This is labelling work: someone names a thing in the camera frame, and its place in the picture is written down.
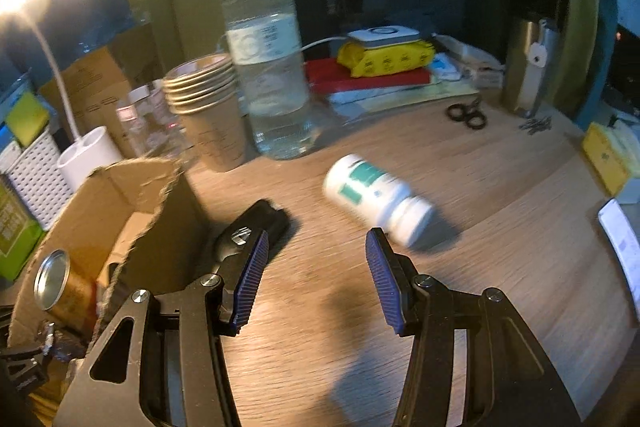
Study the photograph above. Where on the yellow tissue box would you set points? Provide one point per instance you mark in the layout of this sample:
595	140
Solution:
614	153

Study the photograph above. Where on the black small device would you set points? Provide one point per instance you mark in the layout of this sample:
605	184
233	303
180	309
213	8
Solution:
264	216

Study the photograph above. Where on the clear glass cup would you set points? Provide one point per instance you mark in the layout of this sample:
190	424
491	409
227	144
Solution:
149	126

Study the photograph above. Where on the white wireless charger pad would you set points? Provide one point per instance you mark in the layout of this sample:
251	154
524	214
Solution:
380	36

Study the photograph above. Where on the black scissors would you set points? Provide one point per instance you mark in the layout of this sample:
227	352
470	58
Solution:
468	113

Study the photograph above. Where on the red tin can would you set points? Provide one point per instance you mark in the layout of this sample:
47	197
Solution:
64	291

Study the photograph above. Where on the green snack bag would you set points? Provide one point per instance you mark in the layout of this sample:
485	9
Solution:
19	233

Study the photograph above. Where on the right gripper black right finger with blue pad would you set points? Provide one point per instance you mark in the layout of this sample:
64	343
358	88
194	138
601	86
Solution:
509	379

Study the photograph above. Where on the steel thermos flask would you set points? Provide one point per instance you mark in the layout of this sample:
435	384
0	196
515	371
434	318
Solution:
531	50

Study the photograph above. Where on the yellow curtain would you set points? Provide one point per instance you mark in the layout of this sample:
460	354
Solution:
568	86

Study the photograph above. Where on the brown cardboard box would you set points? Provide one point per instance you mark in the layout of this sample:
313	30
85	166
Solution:
142	209

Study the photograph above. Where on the white plastic basket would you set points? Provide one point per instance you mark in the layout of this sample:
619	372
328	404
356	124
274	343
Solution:
36	178

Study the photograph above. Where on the brown lamp carton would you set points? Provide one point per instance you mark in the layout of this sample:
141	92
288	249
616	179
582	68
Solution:
94	85

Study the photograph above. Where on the white pill bottle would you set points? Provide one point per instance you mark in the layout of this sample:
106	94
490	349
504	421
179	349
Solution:
378	199

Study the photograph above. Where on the brown leather wristwatch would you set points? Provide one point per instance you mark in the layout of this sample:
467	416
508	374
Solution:
59	343

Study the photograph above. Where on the clear plastic water bottle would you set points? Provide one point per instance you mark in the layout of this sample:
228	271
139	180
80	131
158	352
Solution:
264	43

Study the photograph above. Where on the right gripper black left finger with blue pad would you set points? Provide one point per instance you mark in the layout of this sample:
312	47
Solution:
160	360

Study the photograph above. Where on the stack of paper cups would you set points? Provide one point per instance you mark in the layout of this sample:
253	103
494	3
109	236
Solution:
203	94

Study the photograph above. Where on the yellow sponge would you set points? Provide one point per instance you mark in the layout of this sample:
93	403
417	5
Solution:
27	118

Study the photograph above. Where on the keys on table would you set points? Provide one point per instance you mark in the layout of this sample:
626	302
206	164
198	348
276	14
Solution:
535	125

